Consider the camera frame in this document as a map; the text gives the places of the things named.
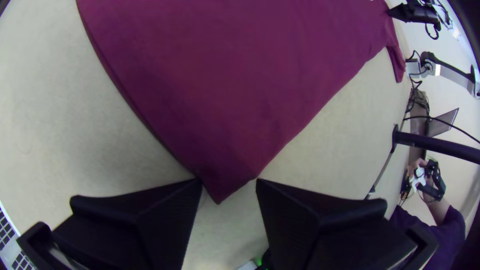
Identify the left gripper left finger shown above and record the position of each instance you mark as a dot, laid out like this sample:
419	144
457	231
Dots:
150	232

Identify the black and white handheld controller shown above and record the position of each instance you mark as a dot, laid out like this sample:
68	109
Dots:
431	180

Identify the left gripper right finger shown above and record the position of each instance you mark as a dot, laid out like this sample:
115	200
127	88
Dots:
318	240

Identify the person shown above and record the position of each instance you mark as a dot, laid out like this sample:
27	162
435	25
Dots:
446	228

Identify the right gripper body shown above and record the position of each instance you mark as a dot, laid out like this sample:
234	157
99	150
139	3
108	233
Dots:
416	14

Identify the grey laptop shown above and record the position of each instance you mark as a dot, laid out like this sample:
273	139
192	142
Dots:
442	122

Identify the maroon t-shirt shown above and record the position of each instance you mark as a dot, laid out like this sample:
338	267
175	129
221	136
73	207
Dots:
232	82

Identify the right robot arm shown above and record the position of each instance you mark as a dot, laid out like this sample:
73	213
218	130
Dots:
452	75

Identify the white laundry basket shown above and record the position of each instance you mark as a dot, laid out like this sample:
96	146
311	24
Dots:
7	232

